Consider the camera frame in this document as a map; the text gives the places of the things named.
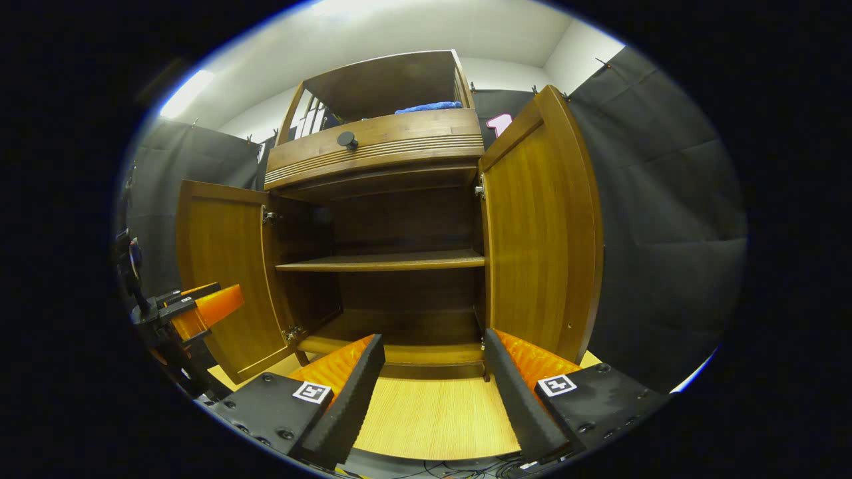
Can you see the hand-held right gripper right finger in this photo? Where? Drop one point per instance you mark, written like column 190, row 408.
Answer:
column 519, row 406

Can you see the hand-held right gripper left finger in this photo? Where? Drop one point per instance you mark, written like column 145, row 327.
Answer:
column 353, row 412

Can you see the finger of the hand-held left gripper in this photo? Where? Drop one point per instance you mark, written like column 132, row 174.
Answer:
column 219, row 305
column 188, row 326

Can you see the wooden shoe cabinet door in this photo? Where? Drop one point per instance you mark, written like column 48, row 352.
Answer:
column 219, row 253
column 539, row 233

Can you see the wooden ribbed cabinet drawer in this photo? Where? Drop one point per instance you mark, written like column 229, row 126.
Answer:
column 413, row 133

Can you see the white book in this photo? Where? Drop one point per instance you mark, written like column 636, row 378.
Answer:
column 301, row 120
column 319, row 121
column 309, row 118

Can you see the round black drawer knob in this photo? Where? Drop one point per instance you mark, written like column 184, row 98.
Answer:
column 347, row 140

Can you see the black backdrop cloth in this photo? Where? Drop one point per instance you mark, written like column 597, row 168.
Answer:
column 665, row 199

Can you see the blue folded cloth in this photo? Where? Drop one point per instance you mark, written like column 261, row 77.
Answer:
column 429, row 107

